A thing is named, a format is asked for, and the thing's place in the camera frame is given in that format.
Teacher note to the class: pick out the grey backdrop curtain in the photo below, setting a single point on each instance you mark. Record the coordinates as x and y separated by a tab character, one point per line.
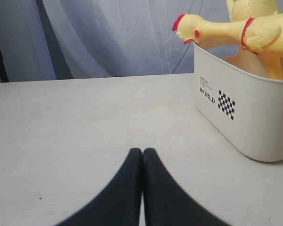
75	39

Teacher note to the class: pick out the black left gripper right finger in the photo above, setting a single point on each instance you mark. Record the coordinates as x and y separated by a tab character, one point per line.
165	202

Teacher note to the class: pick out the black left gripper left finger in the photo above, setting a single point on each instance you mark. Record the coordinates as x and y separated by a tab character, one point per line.
119	202

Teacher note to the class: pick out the cream bin marked O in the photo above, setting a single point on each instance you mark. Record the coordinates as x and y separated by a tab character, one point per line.
245	108

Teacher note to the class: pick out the whole rubber chicken beak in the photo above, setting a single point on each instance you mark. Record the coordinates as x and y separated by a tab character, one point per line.
239	10

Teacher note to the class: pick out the whole rubber chicken face down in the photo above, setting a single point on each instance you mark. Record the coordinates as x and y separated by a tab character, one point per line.
262	36

